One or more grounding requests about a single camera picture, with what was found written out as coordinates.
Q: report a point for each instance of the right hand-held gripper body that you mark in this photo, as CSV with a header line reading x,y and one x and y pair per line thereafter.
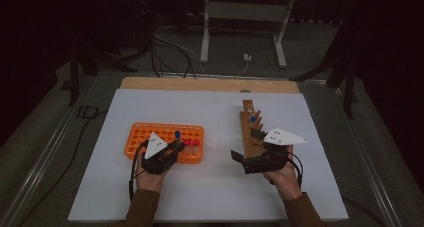
x,y
283,137

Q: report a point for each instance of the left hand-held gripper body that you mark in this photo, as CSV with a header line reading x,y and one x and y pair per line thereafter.
x,y
155,147

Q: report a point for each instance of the red capped test tube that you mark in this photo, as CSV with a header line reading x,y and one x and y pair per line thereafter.
x,y
196,143
187,142

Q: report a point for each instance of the blue capped test tube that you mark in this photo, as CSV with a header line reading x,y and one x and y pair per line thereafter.
x,y
177,134
253,119

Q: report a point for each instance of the wooden test tube rack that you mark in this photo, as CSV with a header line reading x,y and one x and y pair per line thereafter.
x,y
247,140

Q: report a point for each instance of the orange plastic test tube rack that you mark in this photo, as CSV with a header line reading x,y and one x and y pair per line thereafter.
x,y
140,137

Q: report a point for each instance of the person's left hand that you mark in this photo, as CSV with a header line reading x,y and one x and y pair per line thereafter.
x,y
150,182

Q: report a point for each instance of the person's right hand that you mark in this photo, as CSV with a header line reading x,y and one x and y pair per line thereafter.
x,y
286,182

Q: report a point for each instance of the white table mat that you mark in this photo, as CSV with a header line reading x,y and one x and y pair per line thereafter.
x,y
206,127

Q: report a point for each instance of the black tripod stand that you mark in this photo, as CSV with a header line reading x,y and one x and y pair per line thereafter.
x,y
74,73
348,87

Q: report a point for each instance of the grey metal stand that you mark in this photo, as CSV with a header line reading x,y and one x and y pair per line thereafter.
x,y
243,11

